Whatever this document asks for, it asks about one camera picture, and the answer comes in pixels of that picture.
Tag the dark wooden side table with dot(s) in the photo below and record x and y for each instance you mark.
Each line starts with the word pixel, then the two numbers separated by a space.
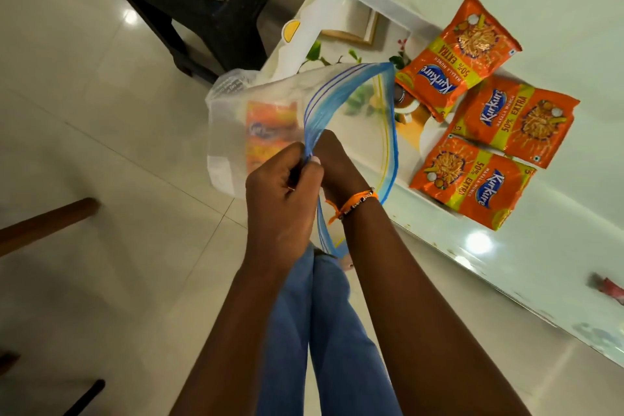
pixel 219 25

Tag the black chair leg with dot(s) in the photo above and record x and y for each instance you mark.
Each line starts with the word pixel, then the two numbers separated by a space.
pixel 85 398

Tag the person's right fingers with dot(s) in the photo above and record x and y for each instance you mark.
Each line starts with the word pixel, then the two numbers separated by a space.
pixel 327 145

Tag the small red object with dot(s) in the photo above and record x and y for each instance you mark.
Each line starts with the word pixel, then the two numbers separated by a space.
pixel 609 288

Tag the person's left forearm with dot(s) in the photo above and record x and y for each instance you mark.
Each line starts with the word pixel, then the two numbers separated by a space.
pixel 234 342

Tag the person's left hand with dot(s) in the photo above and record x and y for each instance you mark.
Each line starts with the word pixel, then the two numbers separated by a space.
pixel 278 206

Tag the person's left thumb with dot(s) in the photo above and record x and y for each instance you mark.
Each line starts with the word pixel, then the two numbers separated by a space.
pixel 309 177

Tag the person's right forearm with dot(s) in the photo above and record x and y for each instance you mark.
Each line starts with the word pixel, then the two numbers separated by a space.
pixel 414 313

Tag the orange snack packet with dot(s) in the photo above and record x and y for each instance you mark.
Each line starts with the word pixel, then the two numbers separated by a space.
pixel 458 55
pixel 270 133
pixel 475 181
pixel 516 120

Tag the person's right hand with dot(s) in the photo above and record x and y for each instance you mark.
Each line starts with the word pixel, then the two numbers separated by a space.
pixel 341 172

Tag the blue jeans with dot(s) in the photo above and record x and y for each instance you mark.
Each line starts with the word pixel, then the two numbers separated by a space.
pixel 336 347

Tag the clear zip bag blue seal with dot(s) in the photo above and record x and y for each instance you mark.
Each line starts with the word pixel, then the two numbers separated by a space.
pixel 351 138

